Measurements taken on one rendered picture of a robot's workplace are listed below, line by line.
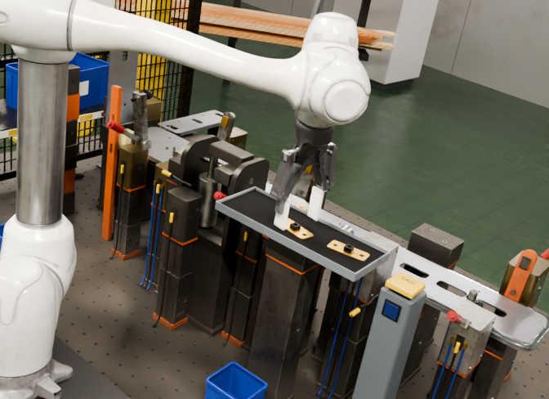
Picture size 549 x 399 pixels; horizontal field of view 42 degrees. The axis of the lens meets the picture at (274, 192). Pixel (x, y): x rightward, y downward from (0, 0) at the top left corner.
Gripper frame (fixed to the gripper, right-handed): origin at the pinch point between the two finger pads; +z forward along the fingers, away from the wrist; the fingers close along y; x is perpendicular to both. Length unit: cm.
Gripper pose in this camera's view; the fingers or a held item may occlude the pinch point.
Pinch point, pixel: (298, 212)
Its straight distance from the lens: 150.6
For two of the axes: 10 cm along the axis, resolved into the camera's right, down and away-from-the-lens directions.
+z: -1.6, 8.9, 4.2
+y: 7.4, -1.7, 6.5
